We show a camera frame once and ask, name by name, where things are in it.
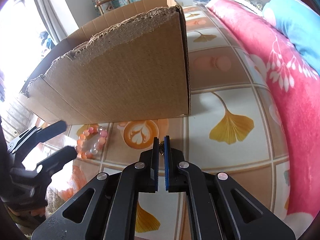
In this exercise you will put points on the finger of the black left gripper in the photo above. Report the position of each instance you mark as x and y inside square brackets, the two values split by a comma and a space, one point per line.
[52, 128]
[55, 162]

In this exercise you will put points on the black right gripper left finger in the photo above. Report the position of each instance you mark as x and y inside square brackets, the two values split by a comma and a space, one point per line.
[149, 177]

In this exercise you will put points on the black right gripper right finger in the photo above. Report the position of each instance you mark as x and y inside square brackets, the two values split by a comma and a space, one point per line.
[175, 181]

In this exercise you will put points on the gold earring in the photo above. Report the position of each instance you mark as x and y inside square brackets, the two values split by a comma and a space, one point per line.
[161, 147]

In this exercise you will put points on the ginkgo pattern bed sheet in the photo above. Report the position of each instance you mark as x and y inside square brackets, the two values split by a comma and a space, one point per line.
[234, 125]

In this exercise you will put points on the brown cardboard box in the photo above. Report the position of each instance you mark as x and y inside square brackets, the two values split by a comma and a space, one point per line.
[126, 65]

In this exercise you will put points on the grey curtain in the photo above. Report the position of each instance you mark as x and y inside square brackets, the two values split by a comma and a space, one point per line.
[57, 18]

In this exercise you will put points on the pink floral blanket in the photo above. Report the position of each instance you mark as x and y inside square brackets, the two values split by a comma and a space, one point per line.
[294, 86]

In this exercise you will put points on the light blue pillow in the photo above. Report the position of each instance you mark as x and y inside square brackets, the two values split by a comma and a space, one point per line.
[299, 23]

